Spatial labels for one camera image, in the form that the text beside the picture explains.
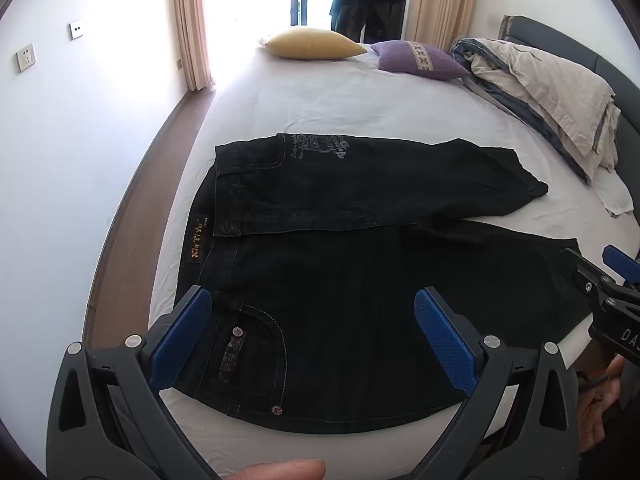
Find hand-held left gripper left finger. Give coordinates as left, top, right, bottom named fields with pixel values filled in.
left=46, top=285, right=221, bottom=480

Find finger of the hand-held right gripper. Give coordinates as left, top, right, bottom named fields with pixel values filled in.
left=602, top=245, right=640, bottom=288
left=565, top=248, right=618, bottom=308

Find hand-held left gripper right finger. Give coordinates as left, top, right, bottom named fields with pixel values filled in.
left=410, top=287, right=582, bottom=480

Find black denim pants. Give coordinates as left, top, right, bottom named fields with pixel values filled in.
left=172, top=132, right=593, bottom=433

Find person's right hand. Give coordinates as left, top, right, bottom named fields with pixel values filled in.
left=577, top=355, right=640, bottom=453

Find white cloth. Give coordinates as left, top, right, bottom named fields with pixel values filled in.
left=592, top=170, right=638, bottom=219

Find beige folded quilt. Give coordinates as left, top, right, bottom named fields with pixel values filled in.
left=450, top=37, right=622, bottom=186

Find grey padded headboard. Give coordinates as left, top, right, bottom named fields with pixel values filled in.
left=500, top=14, right=640, bottom=196

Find bed with white sheet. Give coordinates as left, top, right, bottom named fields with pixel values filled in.
left=147, top=40, right=640, bottom=456

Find purple patterned pillow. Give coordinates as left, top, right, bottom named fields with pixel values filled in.
left=371, top=40, right=471, bottom=81

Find beige curtain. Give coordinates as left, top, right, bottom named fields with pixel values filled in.
left=409, top=0, right=482, bottom=52
left=169, top=0, right=215, bottom=92

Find yellow pillow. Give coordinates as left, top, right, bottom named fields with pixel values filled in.
left=258, top=27, right=368, bottom=59

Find dark hanging clothes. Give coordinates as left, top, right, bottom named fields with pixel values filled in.
left=329, top=0, right=405, bottom=43

